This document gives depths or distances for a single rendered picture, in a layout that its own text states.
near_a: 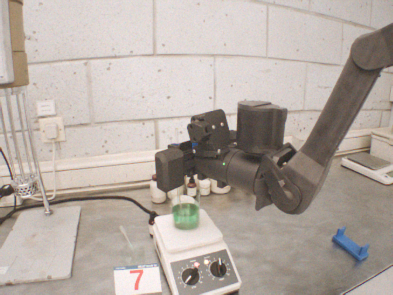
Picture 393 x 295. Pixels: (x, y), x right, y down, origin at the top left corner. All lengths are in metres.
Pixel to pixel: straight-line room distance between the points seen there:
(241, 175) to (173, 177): 0.10
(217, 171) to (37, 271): 0.45
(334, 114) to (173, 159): 0.22
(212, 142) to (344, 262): 0.44
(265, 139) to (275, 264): 0.35
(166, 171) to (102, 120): 0.56
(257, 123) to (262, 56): 0.74
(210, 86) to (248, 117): 0.63
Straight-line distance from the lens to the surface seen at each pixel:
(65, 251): 0.65
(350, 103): 0.28
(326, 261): 0.64
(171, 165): 0.35
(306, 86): 1.19
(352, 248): 0.69
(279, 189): 0.30
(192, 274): 0.47
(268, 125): 0.32
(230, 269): 0.51
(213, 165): 0.37
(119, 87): 0.87
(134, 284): 0.53
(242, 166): 0.35
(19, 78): 0.58
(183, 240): 0.50
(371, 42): 0.28
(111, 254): 0.63
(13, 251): 0.71
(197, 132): 0.35
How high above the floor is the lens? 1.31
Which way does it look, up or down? 18 degrees down
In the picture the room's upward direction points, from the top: straight up
